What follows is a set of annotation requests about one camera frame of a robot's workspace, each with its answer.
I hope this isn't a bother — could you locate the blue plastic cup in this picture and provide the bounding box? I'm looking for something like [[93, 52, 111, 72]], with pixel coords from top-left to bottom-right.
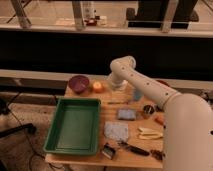
[[133, 89, 143, 101]]

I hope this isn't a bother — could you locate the green plastic tray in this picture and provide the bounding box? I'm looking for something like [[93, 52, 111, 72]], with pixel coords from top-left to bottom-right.
[[44, 98, 101, 156]]

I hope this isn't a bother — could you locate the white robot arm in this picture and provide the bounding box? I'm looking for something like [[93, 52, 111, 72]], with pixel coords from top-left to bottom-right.
[[109, 56, 213, 171]]

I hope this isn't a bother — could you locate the small black block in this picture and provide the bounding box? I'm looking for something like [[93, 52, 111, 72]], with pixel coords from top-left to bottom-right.
[[156, 105, 163, 112]]

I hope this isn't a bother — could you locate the small metal cup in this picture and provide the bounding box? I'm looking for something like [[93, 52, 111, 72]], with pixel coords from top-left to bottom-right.
[[143, 105, 155, 119]]

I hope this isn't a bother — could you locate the black handled knife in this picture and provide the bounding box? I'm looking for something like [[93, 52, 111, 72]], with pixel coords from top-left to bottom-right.
[[118, 141, 150, 156]]

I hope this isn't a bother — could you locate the purple bowl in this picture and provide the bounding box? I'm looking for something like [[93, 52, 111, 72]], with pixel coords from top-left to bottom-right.
[[68, 75, 90, 94]]

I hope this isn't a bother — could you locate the orange bowl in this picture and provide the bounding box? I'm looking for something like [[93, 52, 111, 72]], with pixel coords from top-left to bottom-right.
[[157, 80, 170, 87]]

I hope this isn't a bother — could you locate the blue cloth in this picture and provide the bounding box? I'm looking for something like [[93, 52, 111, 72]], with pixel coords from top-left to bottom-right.
[[104, 121, 129, 141]]

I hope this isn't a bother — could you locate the clear plastic cup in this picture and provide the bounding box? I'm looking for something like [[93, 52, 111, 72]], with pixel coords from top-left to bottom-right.
[[115, 80, 128, 92]]

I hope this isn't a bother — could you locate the bunch of dark grapes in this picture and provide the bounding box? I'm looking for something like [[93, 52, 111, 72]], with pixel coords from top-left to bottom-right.
[[150, 150, 163, 161]]

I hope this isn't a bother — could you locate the orange carrot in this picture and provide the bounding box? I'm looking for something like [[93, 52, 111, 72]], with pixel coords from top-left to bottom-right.
[[155, 116, 164, 126]]

